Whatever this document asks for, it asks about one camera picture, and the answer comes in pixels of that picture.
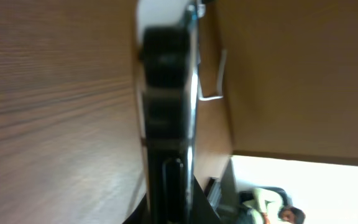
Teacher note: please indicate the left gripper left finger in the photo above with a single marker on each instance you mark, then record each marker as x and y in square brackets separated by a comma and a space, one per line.
[140, 215]

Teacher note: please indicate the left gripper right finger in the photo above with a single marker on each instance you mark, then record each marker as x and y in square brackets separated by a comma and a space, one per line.
[202, 213]

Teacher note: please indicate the seated person in background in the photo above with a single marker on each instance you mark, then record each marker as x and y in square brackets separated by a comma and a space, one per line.
[267, 205]

